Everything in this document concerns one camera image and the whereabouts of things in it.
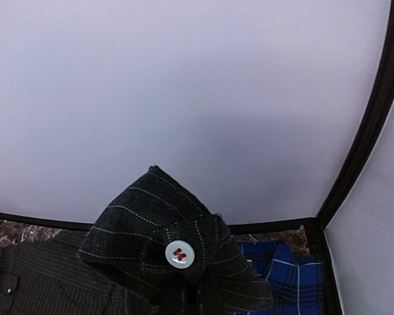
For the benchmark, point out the black pinstriped long sleeve shirt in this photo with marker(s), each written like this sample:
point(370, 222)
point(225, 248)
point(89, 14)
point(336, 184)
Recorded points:
point(156, 249)

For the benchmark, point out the blue plaid folded shirt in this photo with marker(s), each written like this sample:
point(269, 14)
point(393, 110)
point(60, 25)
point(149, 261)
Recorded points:
point(297, 282)

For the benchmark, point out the right black frame post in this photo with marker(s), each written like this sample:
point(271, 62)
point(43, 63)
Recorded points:
point(374, 118)

